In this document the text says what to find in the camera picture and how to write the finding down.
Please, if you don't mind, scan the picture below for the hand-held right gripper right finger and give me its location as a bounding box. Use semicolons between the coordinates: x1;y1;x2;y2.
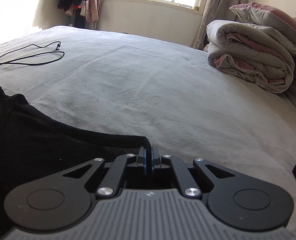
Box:
151;146;237;198

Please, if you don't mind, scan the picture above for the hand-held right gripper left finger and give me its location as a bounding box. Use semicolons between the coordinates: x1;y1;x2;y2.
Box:
62;147;149;198

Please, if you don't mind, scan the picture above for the grey and pink folded comforter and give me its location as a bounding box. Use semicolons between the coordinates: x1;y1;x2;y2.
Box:
206;19;295;95

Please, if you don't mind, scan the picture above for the patterned curtain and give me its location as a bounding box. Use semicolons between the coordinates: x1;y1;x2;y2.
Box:
191;0;249;51

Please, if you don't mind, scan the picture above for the black garment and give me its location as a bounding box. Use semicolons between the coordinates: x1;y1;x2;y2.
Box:
0;87;152;240

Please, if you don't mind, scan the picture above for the black cable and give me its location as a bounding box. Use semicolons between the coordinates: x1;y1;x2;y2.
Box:
0;42;65;69

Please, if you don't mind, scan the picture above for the grey and pink pillow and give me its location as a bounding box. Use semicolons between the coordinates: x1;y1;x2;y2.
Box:
229;2;296;57

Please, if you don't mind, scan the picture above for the grey bed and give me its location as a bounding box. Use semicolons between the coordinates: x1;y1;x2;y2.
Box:
0;25;296;235

